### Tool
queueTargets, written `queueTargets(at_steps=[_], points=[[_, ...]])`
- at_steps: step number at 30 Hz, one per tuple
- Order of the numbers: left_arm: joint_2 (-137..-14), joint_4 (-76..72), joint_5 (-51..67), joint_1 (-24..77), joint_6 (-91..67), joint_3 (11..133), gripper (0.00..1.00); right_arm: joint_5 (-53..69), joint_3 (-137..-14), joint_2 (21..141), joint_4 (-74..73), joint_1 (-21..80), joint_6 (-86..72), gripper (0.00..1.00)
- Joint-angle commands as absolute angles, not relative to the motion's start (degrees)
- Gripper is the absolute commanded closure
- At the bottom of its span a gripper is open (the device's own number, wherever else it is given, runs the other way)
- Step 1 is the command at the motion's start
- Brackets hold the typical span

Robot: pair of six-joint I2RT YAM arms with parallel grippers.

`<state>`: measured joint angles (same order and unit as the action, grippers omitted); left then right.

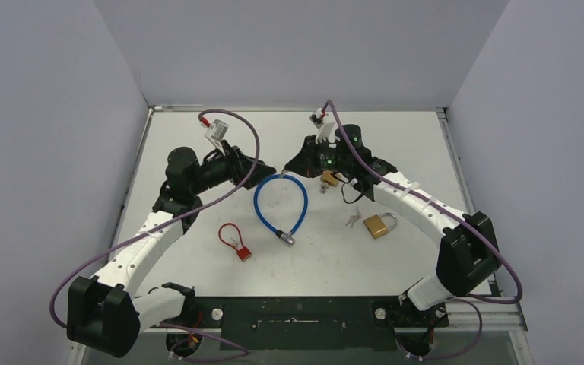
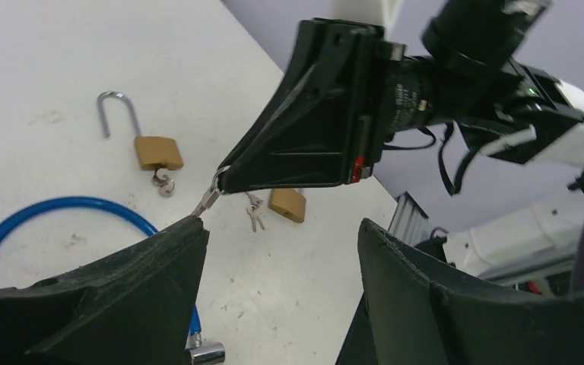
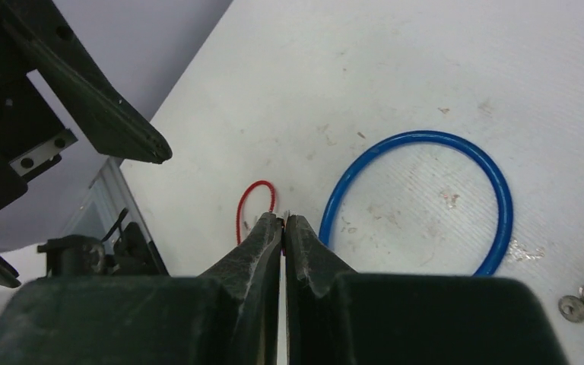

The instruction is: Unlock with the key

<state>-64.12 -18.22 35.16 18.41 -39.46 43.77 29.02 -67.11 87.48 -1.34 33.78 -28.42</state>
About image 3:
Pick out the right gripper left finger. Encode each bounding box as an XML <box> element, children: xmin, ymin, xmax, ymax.
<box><xmin>0</xmin><ymin>213</ymin><xmax>283</xmax><ymax>364</ymax></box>

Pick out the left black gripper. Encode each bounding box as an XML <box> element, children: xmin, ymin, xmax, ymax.
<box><xmin>0</xmin><ymin>1</ymin><xmax>173</xmax><ymax>288</ymax></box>

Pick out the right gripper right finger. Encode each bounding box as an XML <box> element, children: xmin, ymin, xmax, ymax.
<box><xmin>284</xmin><ymin>215</ymin><xmax>567</xmax><ymax>364</ymax></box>

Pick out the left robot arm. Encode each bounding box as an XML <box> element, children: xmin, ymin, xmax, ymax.
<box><xmin>0</xmin><ymin>1</ymin><xmax>172</xmax><ymax>304</ymax></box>

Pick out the red cable padlock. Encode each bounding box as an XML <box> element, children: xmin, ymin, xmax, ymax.
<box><xmin>234</xmin><ymin>179</ymin><xmax>277</xmax><ymax>244</ymax></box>

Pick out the blue cable lock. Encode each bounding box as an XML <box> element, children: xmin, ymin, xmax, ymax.
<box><xmin>318</xmin><ymin>130</ymin><xmax>514</xmax><ymax>277</ymax></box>

